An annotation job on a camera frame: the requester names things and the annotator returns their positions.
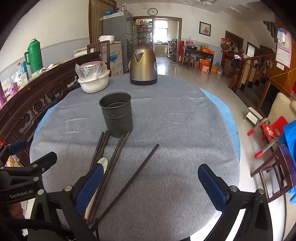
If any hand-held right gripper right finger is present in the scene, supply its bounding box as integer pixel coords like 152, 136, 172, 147
197, 163, 273, 241

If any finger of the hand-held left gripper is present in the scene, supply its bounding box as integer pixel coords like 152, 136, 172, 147
0, 152, 57, 183
0, 140, 28, 167

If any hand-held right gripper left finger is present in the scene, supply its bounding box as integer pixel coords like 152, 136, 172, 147
30, 163, 104, 241

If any white ceramic spoon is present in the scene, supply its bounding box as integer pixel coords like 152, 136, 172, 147
84, 158, 109, 220

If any grey metal utensil holder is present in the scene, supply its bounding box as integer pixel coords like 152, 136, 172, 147
99, 92, 133, 138

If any purple vacuum bottle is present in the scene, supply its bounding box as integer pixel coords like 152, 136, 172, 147
0, 83, 7, 109

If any carved dark wooden sideboard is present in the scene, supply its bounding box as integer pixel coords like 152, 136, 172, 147
0, 51, 103, 149

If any grey tablecloth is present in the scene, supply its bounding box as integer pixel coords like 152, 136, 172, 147
30, 75, 240, 241

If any light blue tablecloth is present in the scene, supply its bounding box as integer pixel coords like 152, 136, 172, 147
33, 88, 241, 167

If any red-capped white bottle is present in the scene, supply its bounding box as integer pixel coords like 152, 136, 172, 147
17, 62, 28, 82

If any dark wooden chair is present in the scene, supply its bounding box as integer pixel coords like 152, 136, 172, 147
250, 145, 296, 204

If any white step stool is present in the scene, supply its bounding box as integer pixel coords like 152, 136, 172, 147
243, 107, 264, 126

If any red child chair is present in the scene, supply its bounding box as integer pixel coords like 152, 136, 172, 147
247, 116, 288, 158

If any green thermos flask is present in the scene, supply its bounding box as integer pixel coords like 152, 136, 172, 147
24, 39, 44, 74

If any white plastic bowl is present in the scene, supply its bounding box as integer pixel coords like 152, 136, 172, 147
77, 70, 110, 94

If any blue cloth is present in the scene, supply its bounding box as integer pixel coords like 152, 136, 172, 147
279, 119, 296, 204

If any cream armchair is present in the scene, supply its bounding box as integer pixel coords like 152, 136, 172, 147
267, 92, 296, 126

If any white chest freezer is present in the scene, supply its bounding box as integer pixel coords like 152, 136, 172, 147
73, 46, 90, 57

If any wooden chair with slatted back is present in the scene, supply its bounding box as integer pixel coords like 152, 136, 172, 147
87, 40, 111, 77

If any bronze electric kettle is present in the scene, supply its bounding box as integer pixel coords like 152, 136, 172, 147
129, 42, 158, 86

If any dark wooden side table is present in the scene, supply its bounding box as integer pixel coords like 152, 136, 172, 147
184, 46, 215, 69

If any wooden stair railing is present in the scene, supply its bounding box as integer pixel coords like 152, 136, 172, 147
228, 50, 278, 93

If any grey refrigerator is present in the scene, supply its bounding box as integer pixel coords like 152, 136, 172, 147
102, 10, 137, 75

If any shelf with bottles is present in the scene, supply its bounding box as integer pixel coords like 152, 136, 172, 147
136, 19, 153, 44

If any pink wall calendar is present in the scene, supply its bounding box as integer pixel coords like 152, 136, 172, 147
275, 28, 292, 69

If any framed wall picture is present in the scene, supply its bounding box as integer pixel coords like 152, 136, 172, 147
199, 21, 212, 37

